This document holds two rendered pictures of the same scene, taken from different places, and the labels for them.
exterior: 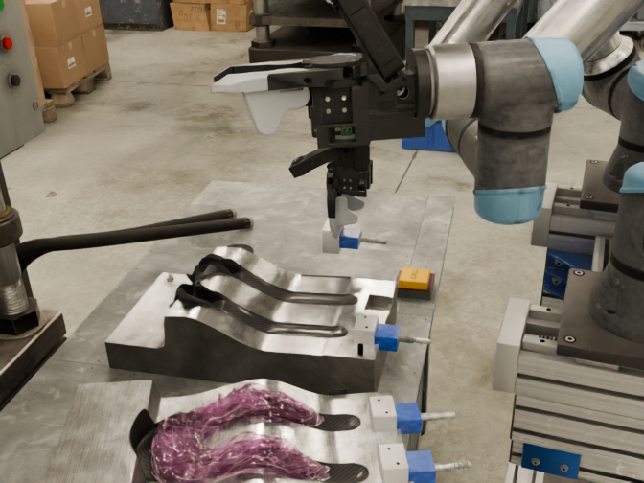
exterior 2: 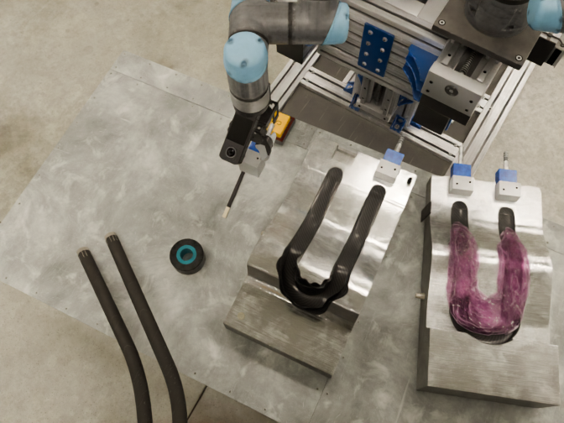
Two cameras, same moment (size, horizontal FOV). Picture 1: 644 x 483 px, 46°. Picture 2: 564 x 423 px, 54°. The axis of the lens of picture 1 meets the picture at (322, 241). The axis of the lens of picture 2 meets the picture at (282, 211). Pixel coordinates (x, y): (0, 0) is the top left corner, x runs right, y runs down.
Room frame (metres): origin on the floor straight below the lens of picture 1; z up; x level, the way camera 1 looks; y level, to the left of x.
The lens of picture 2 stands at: (1.21, 0.54, 2.07)
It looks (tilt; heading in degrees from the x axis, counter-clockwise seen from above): 68 degrees down; 283
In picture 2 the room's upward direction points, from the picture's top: 2 degrees counter-clockwise
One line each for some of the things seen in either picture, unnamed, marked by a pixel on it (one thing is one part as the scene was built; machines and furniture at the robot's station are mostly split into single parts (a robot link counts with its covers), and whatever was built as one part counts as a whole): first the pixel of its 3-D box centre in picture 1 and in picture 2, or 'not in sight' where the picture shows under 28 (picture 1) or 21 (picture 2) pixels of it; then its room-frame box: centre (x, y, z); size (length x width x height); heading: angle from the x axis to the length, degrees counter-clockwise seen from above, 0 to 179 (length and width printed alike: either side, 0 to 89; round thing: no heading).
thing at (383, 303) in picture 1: (379, 310); (344, 158); (1.20, -0.10, 0.87); 0.05 x 0.05 x 0.04; 76
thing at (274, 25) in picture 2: not in sight; (258, 23); (1.40, -0.15, 1.25); 0.11 x 0.11 x 0.08; 10
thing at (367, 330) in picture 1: (393, 337); (394, 157); (1.08, -0.12, 0.89); 0.13 x 0.05 x 0.05; 76
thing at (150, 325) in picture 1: (256, 313); (323, 247); (1.21, 0.13, 0.87); 0.50 x 0.26 x 0.14; 76
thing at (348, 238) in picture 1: (355, 239); (260, 146); (1.40, -0.07, 0.92); 0.13 x 0.05 x 0.05; 76
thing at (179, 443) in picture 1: (238, 431); (488, 274); (0.85, 0.13, 0.90); 0.26 x 0.18 x 0.08; 93
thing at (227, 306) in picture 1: (260, 295); (331, 236); (1.20, 0.12, 0.92); 0.35 x 0.16 x 0.09; 76
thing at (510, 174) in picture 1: (506, 163); not in sight; (0.77, -0.21, 1.34); 0.11 x 0.08 x 0.11; 4
